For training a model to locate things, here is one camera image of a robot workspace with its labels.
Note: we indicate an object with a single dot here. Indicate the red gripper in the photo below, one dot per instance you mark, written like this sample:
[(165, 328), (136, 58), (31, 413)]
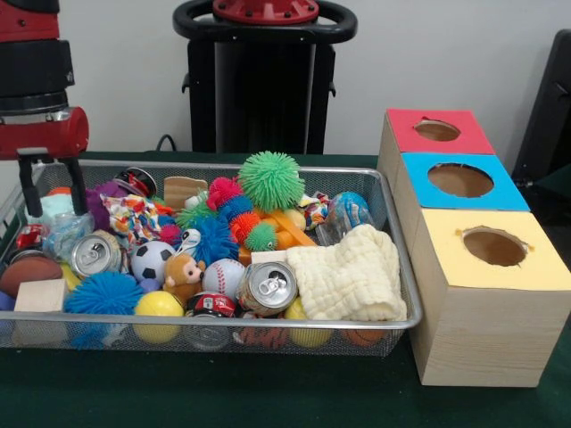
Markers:
[(44, 136)]

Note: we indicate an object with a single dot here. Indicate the crushed clear plastic bottle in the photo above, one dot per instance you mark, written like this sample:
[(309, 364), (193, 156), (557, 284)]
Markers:
[(67, 232)]

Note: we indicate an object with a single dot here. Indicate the wooden box with three holes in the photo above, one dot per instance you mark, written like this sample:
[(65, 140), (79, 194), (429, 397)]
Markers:
[(482, 339)]

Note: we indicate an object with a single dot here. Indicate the mint knitted cloth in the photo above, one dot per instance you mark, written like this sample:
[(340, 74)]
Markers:
[(55, 206)]

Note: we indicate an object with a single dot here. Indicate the purple spiky rubber ball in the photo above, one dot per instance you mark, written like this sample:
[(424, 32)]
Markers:
[(96, 200)]

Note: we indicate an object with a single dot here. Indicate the brown toy football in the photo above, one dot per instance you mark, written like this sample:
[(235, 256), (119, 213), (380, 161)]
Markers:
[(29, 276)]

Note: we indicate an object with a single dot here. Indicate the plain wooden block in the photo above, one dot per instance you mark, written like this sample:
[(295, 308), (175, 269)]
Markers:
[(40, 296)]

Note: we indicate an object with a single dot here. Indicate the blue spiky ball with eyes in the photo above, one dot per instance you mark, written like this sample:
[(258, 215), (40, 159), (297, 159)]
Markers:
[(102, 292)]

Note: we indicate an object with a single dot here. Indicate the orange plush toy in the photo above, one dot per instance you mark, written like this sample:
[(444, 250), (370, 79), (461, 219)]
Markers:
[(180, 276)]

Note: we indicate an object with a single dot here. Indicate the white baseball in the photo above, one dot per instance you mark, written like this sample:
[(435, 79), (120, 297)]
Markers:
[(223, 277)]

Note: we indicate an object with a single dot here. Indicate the green spiky rubber ball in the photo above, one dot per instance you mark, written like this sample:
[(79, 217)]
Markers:
[(271, 180)]

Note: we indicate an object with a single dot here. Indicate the opened silver drink can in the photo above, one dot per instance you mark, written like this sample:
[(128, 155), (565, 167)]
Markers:
[(267, 287)]

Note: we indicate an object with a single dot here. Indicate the cream waffle cloth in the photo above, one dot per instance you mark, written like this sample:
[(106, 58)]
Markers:
[(348, 272)]

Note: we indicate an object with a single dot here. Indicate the black upright panel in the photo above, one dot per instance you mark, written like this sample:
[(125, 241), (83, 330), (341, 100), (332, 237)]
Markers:
[(548, 102)]

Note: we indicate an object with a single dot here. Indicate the side table with green cloth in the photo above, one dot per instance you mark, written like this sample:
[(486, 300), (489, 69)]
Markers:
[(557, 183)]

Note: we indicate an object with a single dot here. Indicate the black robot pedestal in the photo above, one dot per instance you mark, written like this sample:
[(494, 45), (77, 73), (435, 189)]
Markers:
[(259, 89)]

